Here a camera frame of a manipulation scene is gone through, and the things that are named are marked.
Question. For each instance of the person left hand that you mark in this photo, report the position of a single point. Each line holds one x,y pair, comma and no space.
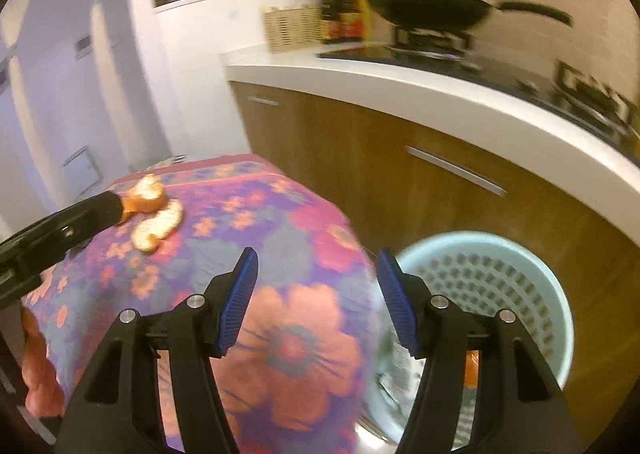
45,397

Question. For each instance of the dark soy sauce bottle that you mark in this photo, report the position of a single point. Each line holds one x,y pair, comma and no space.
330,22

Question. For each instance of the printed plastic wrapper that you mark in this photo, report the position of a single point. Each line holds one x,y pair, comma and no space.
399,375

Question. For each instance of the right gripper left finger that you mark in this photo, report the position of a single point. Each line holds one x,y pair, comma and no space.
115,407

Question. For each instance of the black gas stove top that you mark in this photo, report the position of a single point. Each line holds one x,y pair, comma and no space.
564,91

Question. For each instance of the beige utensil basket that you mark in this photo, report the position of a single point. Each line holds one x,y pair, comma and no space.
291,29

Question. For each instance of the black wok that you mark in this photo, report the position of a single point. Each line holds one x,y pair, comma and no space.
456,15

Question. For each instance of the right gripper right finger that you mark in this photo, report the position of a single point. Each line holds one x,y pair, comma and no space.
520,408

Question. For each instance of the red label sauce bottle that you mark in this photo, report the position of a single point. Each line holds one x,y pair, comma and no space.
351,20

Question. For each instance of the orange peel piece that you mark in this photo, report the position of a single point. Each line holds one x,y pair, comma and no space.
147,196
147,235

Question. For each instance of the floral cloth covered table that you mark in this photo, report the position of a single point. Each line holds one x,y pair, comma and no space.
294,380

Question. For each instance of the orange snack wrapper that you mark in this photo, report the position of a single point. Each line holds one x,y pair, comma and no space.
472,368

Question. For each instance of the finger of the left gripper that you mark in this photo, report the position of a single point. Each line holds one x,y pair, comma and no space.
45,242

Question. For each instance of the white countertop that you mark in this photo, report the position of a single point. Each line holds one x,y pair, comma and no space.
521,132

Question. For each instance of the wooden kitchen cabinet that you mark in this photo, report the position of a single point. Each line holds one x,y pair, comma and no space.
398,182

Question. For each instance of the light blue perforated basket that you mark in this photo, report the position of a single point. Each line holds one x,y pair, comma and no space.
484,274

